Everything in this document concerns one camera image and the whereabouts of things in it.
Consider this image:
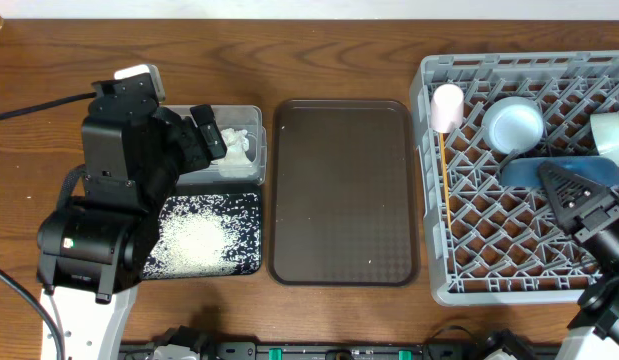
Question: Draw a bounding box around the white napkin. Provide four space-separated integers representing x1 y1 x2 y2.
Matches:
216 128 251 167

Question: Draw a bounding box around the dark blue plate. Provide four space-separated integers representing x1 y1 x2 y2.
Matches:
499 156 619 188

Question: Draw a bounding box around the mint green bowl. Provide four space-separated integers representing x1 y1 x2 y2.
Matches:
590 113 619 166

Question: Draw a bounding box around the light blue bowl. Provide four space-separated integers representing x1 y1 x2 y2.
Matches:
482 97 544 154

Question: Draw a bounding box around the wooden chopstick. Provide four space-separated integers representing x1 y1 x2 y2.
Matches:
438 133 451 231

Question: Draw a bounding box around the pink cup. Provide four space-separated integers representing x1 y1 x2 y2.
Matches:
430 83 464 133

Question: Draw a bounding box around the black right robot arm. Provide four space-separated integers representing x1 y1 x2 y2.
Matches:
538 162 619 360

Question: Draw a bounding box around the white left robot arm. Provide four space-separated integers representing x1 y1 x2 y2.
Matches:
37 74 227 359

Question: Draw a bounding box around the grey dishwasher rack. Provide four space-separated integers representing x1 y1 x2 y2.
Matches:
410 50 619 306

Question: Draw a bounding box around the clear plastic bin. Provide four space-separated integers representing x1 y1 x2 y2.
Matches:
178 105 267 185

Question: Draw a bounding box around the black rectangular tray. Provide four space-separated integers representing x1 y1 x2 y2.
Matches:
141 185 264 281

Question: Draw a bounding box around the brown serving tray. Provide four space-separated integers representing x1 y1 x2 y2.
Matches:
268 99 420 287

